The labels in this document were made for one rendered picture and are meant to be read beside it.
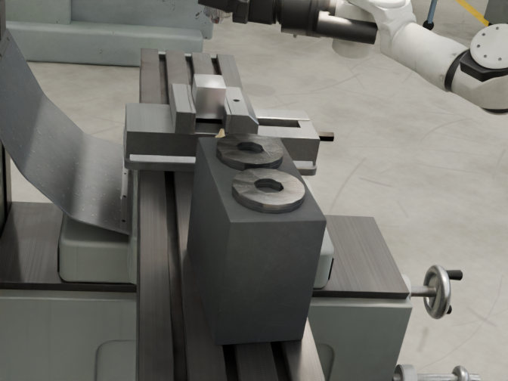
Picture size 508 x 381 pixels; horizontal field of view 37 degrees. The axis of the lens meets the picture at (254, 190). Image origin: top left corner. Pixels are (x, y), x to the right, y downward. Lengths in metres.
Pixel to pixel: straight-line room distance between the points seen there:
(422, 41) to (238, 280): 0.49
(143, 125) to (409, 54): 0.47
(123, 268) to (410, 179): 2.35
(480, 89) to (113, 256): 0.67
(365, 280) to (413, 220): 1.76
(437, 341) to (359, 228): 1.03
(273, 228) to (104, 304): 0.58
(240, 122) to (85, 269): 0.37
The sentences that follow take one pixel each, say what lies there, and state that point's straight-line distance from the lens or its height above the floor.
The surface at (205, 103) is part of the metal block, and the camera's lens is 1.36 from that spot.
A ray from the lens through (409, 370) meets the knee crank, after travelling 1.64.
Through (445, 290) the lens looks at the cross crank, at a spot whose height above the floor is 0.67.
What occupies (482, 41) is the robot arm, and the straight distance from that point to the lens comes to 1.15.
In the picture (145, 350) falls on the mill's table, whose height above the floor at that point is 0.93.
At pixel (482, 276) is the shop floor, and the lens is 3.03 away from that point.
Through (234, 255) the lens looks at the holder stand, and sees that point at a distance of 0.91.
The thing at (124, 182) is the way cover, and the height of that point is 0.86.
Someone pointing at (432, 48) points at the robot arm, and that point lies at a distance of 1.20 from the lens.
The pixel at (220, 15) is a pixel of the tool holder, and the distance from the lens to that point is 1.30.
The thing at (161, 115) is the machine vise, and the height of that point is 1.00.
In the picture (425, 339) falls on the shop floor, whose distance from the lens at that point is 2.63.
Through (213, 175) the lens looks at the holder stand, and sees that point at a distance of 0.97.
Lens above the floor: 1.59
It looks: 29 degrees down
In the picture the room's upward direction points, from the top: 8 degrees clockwise
